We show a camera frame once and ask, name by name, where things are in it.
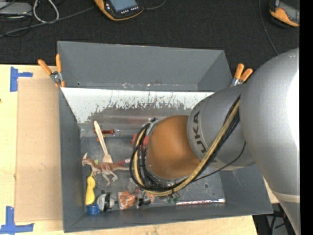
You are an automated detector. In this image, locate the orange and white packet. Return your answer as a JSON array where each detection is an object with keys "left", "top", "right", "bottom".
[{"left": 117, "top": 191, "right": 137, "bottom": 211}]

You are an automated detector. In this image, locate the grey and black round toy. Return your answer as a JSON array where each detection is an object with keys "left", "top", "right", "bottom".
[{"left": 96, "top": 192, "right": 116, "bottom": 212}]

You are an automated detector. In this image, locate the brown toy dinosaur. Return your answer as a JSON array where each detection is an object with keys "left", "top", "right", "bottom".
[{"left": 81, "top": 152, "right": 130, "bottom": 187}]

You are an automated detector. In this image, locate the blue bottle cap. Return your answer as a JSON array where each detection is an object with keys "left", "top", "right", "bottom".
[{"left": 86, "top": 204, "right": 100, "bottom": 216}]

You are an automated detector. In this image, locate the red and white striped stick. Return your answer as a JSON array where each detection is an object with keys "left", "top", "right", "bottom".
[{"left": 175, "top": 198, "right": 226, "bottom": 206}]

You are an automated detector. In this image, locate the red plastic piece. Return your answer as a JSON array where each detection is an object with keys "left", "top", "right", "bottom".
[{"left": 131, "top": 133, "right": 150, "bottom": 147}]

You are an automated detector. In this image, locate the pale wooden fork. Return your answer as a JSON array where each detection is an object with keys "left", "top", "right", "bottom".
[{"left": 93, "top": 120, "right": 113, "bottom": 165}]

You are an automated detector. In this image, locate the brown cardboard board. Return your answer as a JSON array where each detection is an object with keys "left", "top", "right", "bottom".
[{"left": 14, "top": 78, "right": 65, "bottom": 223}]

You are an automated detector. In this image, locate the grey metal bin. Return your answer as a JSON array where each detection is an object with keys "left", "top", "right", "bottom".
[{"left": 56, "top": 41, "right": 274, "bottom": 233}]

